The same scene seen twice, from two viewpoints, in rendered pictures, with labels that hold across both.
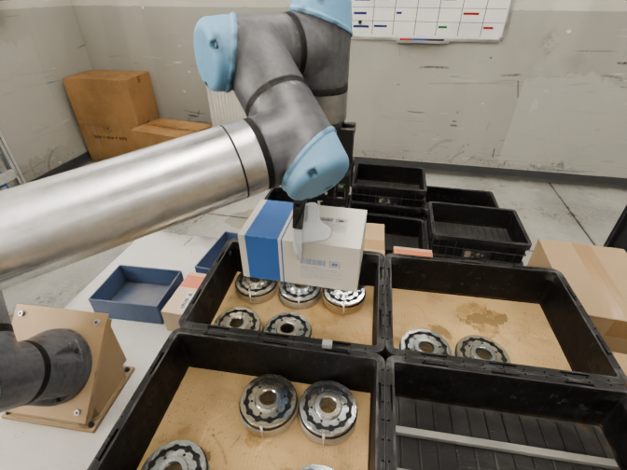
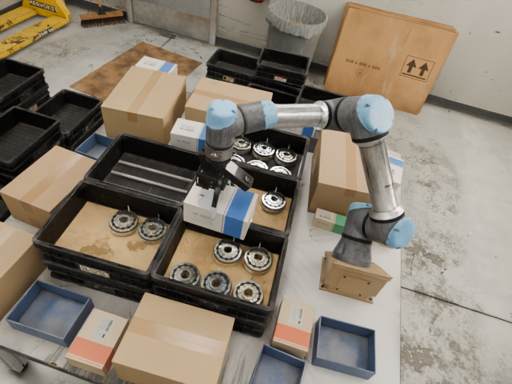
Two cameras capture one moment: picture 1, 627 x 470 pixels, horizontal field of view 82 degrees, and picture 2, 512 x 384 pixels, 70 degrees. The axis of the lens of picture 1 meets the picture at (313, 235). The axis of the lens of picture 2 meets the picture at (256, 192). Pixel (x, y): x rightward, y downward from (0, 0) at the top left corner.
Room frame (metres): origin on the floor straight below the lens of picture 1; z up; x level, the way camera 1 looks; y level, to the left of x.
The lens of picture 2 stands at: (1.26, 0.05, 1.98)
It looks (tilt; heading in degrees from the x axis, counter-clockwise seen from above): 47 degrees down; 176
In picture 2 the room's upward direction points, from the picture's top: 12 degrees clockwise
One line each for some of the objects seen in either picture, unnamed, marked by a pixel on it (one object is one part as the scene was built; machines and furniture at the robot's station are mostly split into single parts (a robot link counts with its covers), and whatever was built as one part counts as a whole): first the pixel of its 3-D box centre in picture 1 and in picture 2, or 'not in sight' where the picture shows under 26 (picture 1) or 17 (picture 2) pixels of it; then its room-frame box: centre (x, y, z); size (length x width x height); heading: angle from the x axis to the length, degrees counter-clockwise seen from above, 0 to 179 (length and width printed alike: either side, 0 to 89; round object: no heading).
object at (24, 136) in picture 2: not in sight; (24, 163); (-0.20, -1.17, 0.37); 0.40 x 0.30 x 0.45; 168
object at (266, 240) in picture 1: (305, 242); (220, 207); (0.52, 0.01, 1.09); 0.20 x 0.12 x 0.09; 78
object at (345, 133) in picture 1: (324, 161); (215, 168); (0.51, -0.02, 1.25); 0.09 x 0.08 x 0.12; 78
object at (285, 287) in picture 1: (299, 285); (216, 283); (0.66, 0.03, 0.86); 0.10 x 0.10 x 0.01
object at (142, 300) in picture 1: (140, 293); (344, 347); (0.76, 0.50, 0.74); 0.20 x 0.15 x 0.07; 82
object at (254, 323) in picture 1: (236, 324); (257, 258); (0.53, 0.17, 0.86); 0.10 x 0.10 x 0.01
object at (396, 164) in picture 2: not in sight; (387, 174); (-0.17, 0.82, 0.75); 0.20 x 0.12 x 0.09; 163
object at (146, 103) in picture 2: not in sight; (148, 107); (-0.34, -0.47, 0.80); 0.40 x 0.30 x 0.20; 176
